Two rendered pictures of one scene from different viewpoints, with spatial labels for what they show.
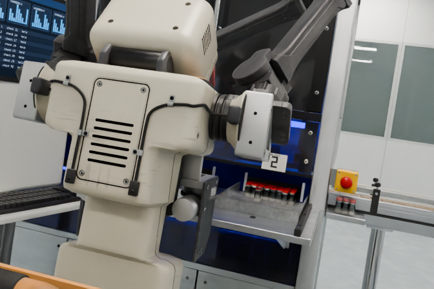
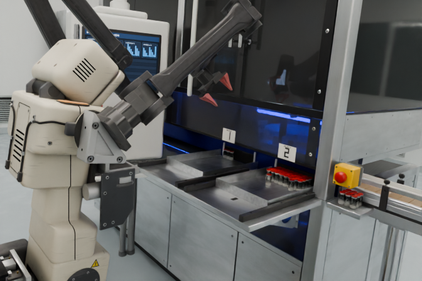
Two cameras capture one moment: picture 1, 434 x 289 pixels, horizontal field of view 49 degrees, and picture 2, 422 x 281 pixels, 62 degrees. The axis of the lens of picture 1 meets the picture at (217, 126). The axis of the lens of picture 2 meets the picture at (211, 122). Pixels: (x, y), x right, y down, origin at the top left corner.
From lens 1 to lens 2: 78 cm
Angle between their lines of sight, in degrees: 33
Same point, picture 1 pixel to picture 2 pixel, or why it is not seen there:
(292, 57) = (171, 75)
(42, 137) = (142, 127)
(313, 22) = (202, 42)
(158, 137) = (29, 143)
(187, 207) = (86, 190)
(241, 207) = (231, 189)
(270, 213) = (248, 197)
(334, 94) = (333, 93)
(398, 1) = not seen: outside the picture
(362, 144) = not seen: outside the picture
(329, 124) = (329, 121)
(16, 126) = not seen: hidden behind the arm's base
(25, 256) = (154, 201)
